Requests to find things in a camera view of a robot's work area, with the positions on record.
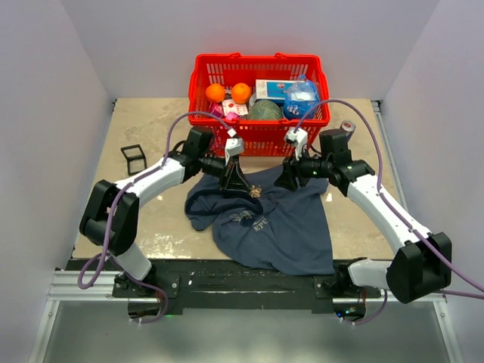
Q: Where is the orange fruit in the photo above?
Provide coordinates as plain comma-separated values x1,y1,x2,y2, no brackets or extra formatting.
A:
205,83,225,104
231,82,252,104

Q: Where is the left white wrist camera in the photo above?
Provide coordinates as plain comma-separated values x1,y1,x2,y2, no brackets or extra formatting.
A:
225,138,245,165

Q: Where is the left orange fruit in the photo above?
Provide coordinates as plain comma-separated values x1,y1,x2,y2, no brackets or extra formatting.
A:
205,83,225,104

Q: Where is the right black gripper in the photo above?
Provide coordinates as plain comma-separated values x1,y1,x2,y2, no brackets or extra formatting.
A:
275,144,332,192

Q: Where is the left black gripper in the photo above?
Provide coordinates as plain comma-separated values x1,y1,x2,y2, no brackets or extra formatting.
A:
199,152,251,192

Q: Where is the purple cable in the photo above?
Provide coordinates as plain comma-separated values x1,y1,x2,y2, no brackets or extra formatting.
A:
77,110,237,324
287,98,484,326

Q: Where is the magenta small box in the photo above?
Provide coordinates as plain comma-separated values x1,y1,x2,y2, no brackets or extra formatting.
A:
209,103,225,118

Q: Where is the navy blue printed t-shirt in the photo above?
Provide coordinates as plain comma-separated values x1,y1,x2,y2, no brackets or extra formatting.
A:
185,166,334,275

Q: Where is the silver blue energy drink can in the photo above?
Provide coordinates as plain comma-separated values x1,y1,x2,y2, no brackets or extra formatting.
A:
340,119,356,141

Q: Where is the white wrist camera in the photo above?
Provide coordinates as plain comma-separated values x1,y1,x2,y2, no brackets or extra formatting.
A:
284,127,308,160
225,138,245,165

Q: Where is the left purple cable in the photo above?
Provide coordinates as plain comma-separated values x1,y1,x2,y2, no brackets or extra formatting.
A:
77,110,237,324

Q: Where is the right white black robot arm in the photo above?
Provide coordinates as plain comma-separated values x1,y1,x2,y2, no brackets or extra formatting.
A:
275,128,452,303

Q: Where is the black rectangular frame stand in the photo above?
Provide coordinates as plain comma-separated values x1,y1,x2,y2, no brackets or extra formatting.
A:
120,144,147,176

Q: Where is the green netted melon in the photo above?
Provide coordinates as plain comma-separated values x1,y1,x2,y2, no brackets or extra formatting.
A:
247,100,284,120

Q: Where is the pink white small box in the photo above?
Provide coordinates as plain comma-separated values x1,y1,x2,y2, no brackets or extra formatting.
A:
222,99,248,116

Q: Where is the small gold brooch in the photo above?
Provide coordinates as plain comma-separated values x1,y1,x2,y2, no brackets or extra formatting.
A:
249,185,262,198

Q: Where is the blue white carton box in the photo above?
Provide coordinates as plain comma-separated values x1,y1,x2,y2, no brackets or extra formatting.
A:
250,79,296,107

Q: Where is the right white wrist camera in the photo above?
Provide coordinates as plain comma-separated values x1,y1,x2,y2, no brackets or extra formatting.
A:
284,127,308,160

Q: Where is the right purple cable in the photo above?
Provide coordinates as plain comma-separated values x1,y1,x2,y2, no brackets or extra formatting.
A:
287,98,484,326

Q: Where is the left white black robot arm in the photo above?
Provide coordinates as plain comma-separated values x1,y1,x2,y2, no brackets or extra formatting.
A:
78,127,252,296

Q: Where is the aluminium extrusion rail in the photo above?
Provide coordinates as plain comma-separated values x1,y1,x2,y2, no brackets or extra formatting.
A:
46,268,447,303

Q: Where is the right orange fruit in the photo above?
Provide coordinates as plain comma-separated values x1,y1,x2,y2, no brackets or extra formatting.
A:
231,82,252,104

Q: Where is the blue plastic snack bag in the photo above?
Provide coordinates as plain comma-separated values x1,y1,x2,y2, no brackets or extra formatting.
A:
283,74,320,120

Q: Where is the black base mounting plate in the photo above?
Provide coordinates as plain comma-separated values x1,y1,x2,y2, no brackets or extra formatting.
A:
113,259,381,318

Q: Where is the red plastic shopping basket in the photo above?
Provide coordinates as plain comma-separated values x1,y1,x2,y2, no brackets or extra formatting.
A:
188,53,329,157

